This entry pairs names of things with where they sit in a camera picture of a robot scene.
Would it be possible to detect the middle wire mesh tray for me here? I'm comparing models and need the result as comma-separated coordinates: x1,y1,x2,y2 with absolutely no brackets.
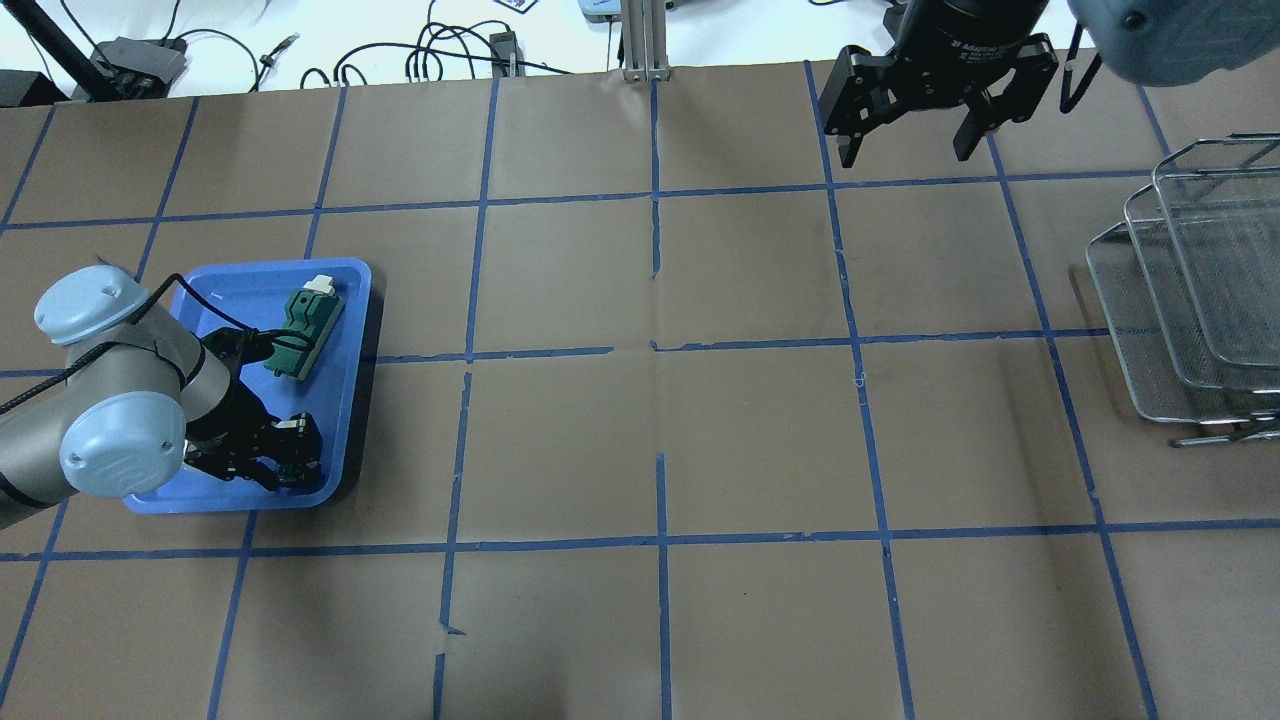
1124,184,1279,395

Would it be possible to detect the green terminal block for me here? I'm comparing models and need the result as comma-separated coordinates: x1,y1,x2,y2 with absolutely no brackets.
264,274,346,382

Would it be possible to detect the bottom wire mesh tray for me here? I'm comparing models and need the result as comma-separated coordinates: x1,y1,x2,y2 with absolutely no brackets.
1085,223,1277,448

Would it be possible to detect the black power adapter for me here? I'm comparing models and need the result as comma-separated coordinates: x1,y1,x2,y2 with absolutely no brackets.
488,31,526,78

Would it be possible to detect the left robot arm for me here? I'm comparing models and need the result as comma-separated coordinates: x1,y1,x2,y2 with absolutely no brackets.
1,265,323,527

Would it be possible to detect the black tripod leg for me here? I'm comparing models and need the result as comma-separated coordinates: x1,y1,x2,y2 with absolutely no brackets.
3,1,124,102

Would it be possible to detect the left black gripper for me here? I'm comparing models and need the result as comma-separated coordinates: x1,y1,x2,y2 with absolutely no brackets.
184,386,323,493

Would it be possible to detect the blue plastic tray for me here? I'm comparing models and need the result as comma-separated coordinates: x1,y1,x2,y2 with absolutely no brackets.
122,258,385,515

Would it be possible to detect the aluminium frame post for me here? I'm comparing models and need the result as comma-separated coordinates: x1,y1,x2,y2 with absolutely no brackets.
620,0,671,82

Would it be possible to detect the black cable bundle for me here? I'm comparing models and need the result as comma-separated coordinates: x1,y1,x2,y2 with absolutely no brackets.
298,0,573,88

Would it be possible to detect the grey device box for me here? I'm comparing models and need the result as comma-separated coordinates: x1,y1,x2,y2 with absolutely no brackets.
90,37,188,100

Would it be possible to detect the wire mesh tray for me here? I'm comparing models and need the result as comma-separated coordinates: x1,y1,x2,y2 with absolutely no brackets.
1151,132,1279,368
1124,184,1279,395
1085,223,1277,448

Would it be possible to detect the red emergency push button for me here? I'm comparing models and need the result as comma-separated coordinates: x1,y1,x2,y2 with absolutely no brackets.
278,462,325,495

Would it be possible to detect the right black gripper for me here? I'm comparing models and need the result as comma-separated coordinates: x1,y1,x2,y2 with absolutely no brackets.
820,33,1059,169

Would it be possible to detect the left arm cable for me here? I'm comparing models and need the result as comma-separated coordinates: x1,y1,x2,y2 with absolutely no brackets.
0,272,301,416

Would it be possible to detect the top wire mesh tray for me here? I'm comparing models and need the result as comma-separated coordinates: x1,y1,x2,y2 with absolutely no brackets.
1151,132,1279,368

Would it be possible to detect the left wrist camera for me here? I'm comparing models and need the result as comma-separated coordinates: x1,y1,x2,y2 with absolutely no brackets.
200,327,275,377

